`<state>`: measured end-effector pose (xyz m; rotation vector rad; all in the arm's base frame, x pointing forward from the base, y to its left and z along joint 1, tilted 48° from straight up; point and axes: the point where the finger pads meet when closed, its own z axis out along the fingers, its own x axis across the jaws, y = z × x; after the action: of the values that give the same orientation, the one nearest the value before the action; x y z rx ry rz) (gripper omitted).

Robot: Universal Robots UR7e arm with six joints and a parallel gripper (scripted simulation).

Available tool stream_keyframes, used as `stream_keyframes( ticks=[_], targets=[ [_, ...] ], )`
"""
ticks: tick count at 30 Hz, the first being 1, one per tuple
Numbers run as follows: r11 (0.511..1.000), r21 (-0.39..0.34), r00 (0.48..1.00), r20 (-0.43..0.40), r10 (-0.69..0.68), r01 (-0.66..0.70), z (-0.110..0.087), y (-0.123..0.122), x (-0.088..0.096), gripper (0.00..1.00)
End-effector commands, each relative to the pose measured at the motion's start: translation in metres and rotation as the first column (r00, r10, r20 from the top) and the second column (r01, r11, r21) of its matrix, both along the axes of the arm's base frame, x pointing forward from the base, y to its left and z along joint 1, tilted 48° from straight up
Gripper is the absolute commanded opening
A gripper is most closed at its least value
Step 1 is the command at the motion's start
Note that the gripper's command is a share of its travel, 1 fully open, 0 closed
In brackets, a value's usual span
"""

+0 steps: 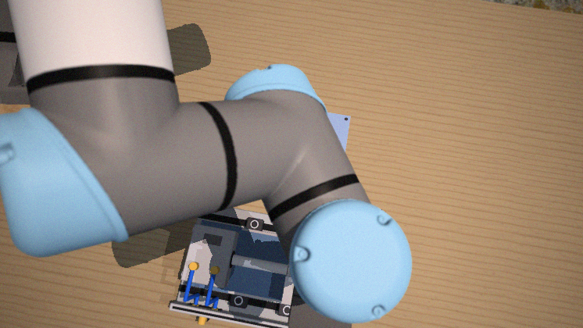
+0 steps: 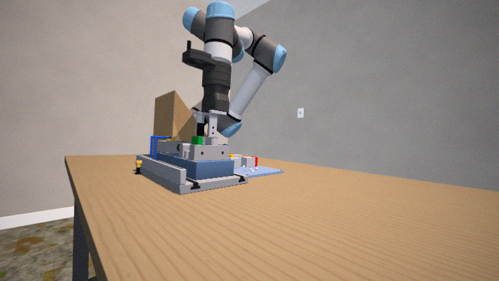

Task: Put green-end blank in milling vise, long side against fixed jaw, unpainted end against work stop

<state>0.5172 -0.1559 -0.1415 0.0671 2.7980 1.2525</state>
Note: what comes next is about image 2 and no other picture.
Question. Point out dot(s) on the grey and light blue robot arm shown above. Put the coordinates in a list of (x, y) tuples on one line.
[(218, 25)]

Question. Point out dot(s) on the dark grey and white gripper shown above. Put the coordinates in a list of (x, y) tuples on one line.
[(215, 61)]

